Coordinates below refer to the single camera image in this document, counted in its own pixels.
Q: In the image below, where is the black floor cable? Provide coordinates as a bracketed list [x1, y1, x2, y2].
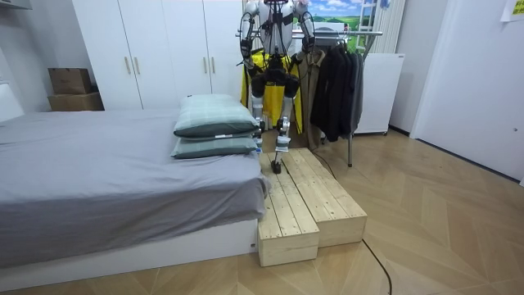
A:
[310, 151, 394, 295]

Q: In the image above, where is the beige pleated curtain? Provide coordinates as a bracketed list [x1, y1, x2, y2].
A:
[369, 0, 408, 55]

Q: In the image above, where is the yellow and white wall notice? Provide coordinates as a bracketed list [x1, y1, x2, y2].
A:
[499, 0, 524, 24]

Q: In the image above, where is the yellow shirt with black trim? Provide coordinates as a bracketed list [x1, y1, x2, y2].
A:
[240, 50, 305, 134]

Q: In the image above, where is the pale wooden step box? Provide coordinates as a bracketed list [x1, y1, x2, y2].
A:
[256, 152, 321, 269]
[281, 147, 368, 249]

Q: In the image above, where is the dark grey hanging garment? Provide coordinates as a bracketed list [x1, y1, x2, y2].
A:
[347, 52, 366, 137]

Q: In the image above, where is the dark brown cardboard box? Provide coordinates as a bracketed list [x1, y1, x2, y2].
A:
[47, 67, 93, 96]

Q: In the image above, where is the green plaid pillow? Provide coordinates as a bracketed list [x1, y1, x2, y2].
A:
[169, 132, 260, 161]
[173, 93, 260, 139]

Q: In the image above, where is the silver metal clothes rack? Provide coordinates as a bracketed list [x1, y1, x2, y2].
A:
[235, 28, 384, 169]

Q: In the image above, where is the robot body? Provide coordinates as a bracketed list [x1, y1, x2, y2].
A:
[257, 0, 297, 89]

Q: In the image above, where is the grey bed with white frame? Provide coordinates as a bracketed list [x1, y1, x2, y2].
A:
[0, 81, 271, 293]

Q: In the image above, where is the light brown cardboard box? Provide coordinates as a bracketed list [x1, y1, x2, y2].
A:
[47, 91, 105, 112]

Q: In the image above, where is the tan coat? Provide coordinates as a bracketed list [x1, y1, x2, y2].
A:
[295, 48, 327, 151]

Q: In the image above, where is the white wardrobe with wooden handles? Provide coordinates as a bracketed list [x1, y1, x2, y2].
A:
[71, 0, 247, 111]

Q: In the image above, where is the landscape wall poster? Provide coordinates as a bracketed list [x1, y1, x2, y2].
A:
[306, 0, 366, 52]

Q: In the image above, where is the white boxy appliance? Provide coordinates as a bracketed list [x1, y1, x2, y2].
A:
[353, 52, 406, 137]

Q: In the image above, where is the black jacket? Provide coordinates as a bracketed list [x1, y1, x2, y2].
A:
[309, 43, 355, 143]

